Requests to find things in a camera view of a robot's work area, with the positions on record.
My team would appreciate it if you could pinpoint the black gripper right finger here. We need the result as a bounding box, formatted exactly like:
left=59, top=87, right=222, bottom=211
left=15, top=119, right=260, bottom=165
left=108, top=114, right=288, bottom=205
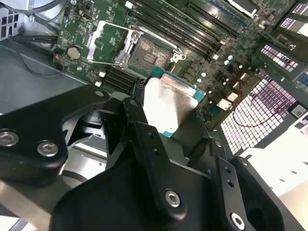
left=173, top=110, right=306, bottom=231

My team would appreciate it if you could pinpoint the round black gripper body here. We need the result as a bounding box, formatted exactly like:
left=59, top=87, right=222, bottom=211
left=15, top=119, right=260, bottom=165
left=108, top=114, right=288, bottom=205
left=49, top=136, right=280, bottom=231

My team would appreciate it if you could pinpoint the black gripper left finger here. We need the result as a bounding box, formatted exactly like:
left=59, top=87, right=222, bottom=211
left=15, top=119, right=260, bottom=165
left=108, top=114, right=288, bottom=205
left=0, top=84, right=189, bottom=224

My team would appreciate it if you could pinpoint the silver topped CPU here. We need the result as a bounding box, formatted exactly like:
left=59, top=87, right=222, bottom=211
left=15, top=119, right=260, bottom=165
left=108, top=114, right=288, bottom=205
left=143, top=65, right=207, bottom=139

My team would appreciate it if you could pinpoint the metal socket cover frame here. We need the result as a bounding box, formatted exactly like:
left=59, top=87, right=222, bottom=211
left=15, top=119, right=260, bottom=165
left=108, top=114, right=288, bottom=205
left=86, top=20, right=137, bottom=67

